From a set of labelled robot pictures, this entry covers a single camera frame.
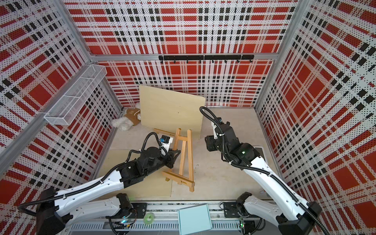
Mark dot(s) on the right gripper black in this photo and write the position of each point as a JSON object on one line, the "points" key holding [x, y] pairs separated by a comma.
{"points": [[210, 143]]}

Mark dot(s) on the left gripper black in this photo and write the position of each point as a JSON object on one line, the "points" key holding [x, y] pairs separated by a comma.
{"points": [[170, 158]]}

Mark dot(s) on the wooden easel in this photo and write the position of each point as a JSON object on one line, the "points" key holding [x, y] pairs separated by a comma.
{"points": [[185, 176], [158, 131]]}

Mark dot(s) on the plywood board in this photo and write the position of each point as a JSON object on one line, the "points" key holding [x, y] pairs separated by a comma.
{"points": [[152, 186], [169, 110]]}

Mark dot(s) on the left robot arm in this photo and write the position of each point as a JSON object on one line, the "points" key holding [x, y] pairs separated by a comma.
{"points": [[57, 210]]}

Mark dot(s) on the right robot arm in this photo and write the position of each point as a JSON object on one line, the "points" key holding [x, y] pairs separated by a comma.
{"points": [[289, 212]]}

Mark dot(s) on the plush toy brown white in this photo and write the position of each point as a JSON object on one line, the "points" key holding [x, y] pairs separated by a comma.
{"points": [[130, 117]]}

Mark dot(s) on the green tape roll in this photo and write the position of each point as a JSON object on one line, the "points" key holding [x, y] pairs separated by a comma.
{"points": [[149, 218]]}

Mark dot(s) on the light blue plate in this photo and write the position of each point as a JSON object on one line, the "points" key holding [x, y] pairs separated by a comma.
{"points": [[194, 219]]}

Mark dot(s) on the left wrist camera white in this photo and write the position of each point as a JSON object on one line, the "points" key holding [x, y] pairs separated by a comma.
{"points": [[166, 142]]}

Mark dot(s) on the black hook rail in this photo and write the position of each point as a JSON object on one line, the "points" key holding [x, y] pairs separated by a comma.
{"points": [[175, 58]]}

